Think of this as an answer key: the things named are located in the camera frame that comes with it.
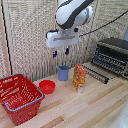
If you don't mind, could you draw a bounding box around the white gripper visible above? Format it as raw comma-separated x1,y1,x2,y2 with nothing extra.
45,28,81,59

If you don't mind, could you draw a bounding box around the orange yellow food box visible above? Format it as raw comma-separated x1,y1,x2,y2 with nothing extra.
72,63,88,94

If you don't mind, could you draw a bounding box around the red bowl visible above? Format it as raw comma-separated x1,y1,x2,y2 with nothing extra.
38,79,57,96

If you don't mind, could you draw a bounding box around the black toaster oven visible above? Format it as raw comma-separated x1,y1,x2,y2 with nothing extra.
90,37,128,80

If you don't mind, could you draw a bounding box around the beige woven screen panel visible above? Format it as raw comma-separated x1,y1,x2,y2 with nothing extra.
87,0,128,63
55,0,98,73
3,0,58,83

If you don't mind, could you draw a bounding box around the blue cup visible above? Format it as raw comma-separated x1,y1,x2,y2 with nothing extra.
58,65,71,82

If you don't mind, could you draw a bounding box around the red plastic shopping basket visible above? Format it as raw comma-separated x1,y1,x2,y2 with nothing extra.
0,73,46,127

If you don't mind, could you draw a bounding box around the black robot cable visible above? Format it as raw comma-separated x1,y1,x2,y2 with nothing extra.
79,9,128,37

